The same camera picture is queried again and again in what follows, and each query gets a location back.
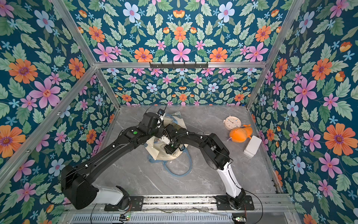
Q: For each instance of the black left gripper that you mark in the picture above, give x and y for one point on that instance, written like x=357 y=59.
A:
x=161 y=132

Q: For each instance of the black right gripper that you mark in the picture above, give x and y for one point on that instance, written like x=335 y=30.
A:
x=170 y=148

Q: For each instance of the cream canvas tote bag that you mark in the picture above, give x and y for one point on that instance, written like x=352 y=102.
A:
x=156 y=146

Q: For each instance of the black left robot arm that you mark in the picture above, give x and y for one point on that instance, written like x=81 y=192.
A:
x=77 y=182

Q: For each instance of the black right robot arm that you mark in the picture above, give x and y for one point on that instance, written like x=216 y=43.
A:
x=216 y=156

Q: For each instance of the pink round alarm clock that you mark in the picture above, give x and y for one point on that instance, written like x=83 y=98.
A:
x=232 y=122

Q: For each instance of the orange plush toy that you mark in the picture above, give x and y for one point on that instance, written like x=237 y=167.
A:
x=240 y=134

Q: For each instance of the white rectangular box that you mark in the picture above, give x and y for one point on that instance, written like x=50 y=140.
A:
x=253 y=146

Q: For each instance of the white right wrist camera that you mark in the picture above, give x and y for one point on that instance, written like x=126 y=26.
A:
x=165 y=140

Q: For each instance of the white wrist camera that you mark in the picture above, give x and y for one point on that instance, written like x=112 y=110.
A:
x=161 y=112
x=165 y=140

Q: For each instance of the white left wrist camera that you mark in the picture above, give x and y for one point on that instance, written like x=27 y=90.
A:
x=161 y=112

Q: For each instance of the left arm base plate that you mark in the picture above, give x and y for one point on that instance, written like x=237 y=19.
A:
x=127 y=204

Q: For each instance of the black hook rail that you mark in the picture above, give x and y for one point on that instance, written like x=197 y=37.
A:
x=173 y=65

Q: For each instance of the white slotted cable duct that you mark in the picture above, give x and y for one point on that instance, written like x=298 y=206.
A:
x=153 y=218

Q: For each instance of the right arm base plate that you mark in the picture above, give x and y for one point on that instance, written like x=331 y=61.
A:
x=226 y=203

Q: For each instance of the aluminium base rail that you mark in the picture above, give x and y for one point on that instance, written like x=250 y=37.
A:
x=171 y=204

